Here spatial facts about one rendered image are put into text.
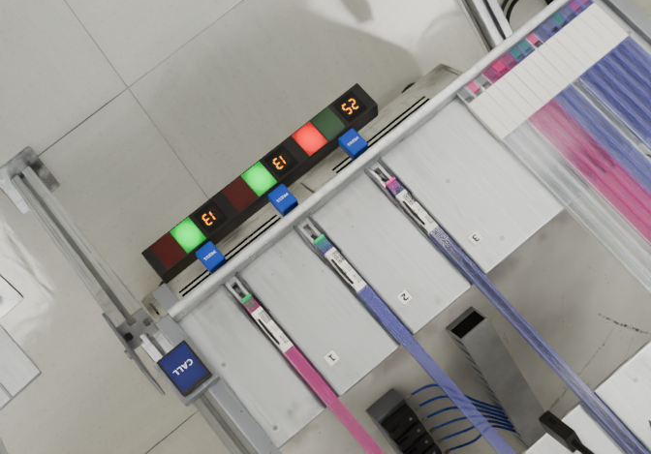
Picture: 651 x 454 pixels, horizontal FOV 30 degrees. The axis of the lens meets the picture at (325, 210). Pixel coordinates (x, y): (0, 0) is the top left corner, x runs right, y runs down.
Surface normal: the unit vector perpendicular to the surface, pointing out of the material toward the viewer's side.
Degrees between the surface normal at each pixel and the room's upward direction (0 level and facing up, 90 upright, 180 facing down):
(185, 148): 0
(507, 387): 0
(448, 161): 48
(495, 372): 0
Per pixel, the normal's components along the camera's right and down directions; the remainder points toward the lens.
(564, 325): 0.43, 0.31
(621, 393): -0.07, -0.32
